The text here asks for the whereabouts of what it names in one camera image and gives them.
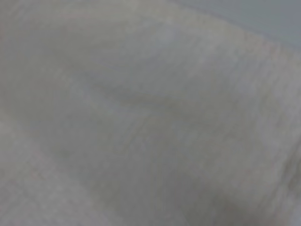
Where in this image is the white ribbed towel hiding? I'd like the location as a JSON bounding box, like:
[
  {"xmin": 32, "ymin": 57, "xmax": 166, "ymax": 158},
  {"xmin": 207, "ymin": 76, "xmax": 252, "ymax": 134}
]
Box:
[{"xmin": 0, "ymin": 0, "xmax": 301, "ymax": 226}]

